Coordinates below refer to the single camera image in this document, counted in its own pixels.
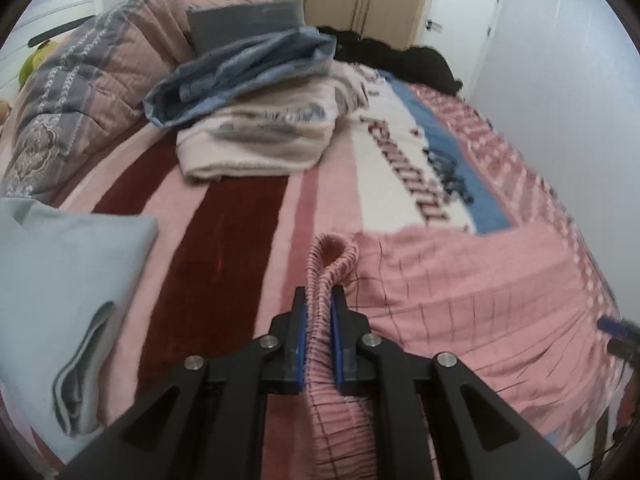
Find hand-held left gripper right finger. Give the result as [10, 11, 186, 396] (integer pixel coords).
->
[330, 287, 581, 480]

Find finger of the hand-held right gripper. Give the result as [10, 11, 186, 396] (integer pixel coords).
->
[597, 315, 640, 341]

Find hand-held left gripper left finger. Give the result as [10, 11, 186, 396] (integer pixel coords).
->
[57, 286, 308, 480]

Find pink checked pants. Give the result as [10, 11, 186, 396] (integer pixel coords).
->
[306, 225, 626, 480]

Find striped printed blanket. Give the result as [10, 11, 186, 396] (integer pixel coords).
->
[0, 60, 626, 480]

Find beige patterned cloth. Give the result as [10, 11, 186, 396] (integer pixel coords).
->
[176, 62, 371, 181]

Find light blue garment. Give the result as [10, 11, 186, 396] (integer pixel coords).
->
[0, 197, 160, 461]

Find blue patterned cloth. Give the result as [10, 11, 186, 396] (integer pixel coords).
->
[144, 27, 337, 128]

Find black clothes pile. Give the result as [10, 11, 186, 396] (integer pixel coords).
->
[317, 25, 463, 96]

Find pink and grey quilt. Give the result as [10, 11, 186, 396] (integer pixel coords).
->
[0, 0, 273, 198]

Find grey pillow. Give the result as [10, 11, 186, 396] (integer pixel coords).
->
[186, 0, 307, 56]

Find white door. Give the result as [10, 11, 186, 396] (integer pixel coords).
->
[410, 0, 506, 91]

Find green plush toy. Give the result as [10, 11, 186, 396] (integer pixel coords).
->
[19, 39, 61, 87]

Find white headboard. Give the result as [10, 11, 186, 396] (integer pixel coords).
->
[0, 0, 103, 106]

